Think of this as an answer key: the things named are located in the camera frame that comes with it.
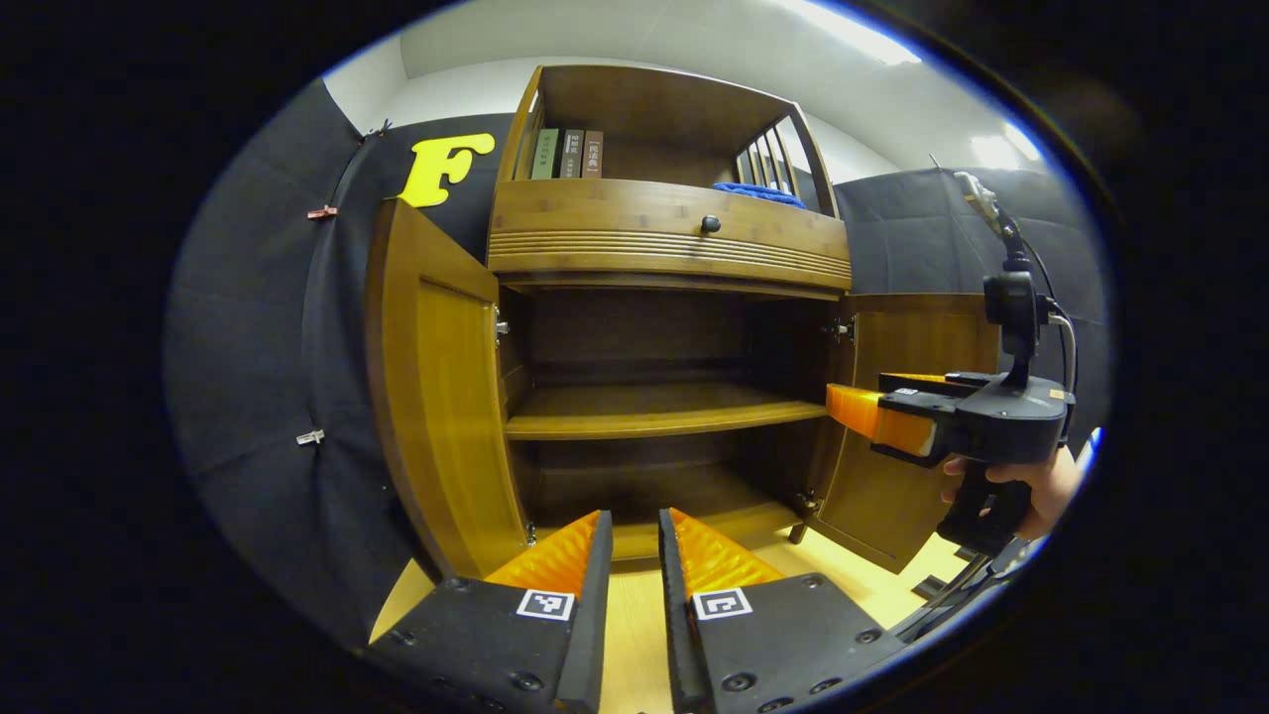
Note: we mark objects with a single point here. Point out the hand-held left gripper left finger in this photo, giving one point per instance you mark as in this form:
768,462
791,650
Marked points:
585,645

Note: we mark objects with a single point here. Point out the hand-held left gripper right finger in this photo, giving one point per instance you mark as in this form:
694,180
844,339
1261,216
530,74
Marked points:
679,645

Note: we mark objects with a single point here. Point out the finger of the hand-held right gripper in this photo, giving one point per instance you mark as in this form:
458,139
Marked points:
932,381
892,421

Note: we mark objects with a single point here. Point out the wooden shoe cabinet door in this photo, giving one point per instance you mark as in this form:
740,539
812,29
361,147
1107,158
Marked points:
912,337
446,397

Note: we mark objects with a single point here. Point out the wooden double-door shoe cabinet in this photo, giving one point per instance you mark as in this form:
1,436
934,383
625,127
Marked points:
654,337

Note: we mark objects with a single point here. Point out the metal door hinge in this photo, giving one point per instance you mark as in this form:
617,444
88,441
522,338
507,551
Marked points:
841,329
501,327

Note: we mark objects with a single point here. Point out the wooden cabinet shelf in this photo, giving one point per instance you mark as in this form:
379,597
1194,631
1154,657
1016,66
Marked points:
644,412

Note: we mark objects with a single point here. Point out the wooden cabinet drawer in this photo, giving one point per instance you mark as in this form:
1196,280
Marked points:
615,223

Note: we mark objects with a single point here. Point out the small ceiling light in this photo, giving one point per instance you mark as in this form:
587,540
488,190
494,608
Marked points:
1006,147

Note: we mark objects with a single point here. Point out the blue folded towel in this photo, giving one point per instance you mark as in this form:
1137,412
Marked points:
758,194

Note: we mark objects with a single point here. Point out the black round drawer knob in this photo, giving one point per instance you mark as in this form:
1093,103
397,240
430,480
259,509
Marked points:
710,224

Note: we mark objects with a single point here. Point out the white clip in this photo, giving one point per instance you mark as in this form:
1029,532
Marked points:
309,436

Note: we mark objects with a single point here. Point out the brown book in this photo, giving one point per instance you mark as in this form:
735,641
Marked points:
593,154

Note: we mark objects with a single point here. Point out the dark grey book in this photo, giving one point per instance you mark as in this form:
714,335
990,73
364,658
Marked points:
572,154

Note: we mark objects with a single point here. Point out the green book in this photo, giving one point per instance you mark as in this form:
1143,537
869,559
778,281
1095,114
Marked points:
545,154

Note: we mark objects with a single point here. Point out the pink clip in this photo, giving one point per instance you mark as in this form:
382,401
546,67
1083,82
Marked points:
320,211

